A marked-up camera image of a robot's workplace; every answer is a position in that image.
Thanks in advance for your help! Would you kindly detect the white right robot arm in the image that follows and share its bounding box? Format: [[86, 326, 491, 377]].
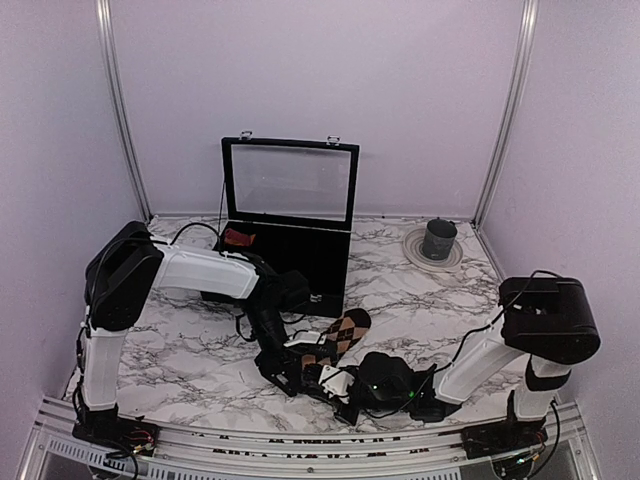
[[317, 270, 601, 448]]

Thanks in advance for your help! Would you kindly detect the black display case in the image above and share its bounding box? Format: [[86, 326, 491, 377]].
[[216, 133, 360, 317]]

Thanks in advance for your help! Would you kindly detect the left aluminium corner post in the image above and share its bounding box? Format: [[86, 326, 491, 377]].
[[95, 0, 152, 222]]

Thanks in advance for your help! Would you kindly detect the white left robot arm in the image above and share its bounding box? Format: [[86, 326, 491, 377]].
[[73, 221, 309, 446]]

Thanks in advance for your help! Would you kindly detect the beige ceramic plate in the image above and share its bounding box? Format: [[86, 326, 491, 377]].
[[401, 226, 463, 273]]

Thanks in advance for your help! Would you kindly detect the right aluminium corner post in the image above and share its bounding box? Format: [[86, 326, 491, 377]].
[[473, 0, 540, 230]]

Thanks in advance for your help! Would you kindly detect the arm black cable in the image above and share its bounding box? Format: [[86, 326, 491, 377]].
[[404, 272, 561, 401], [172, 222, 251, 261]]

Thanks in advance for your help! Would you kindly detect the dark grey ceramic mug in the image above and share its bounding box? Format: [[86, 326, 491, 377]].
[[422, 218, 458, 261]]

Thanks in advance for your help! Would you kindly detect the aluminium corner post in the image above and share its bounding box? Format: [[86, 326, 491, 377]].
[[95, 0, 152, 222], [473, 0, 540, 230]]

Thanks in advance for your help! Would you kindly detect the brown argyle sock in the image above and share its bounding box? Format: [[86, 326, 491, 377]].
[[301, 308, 371, 369]]

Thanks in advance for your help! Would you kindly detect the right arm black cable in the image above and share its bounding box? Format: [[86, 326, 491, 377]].
[[404, 272, 561, 401]]

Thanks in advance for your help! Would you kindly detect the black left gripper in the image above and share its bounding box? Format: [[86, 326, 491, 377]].
[[243, 300, 302, 396]]

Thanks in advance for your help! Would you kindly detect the maroon striped sock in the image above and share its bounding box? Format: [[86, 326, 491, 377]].
[[223, 228, 256, 248]]

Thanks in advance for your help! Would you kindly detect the aluminium front rail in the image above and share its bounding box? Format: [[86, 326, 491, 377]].
[[19, 394, 601, 480]]

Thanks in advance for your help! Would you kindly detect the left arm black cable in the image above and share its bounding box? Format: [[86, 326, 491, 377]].
[[172, 222, 251, 261]]

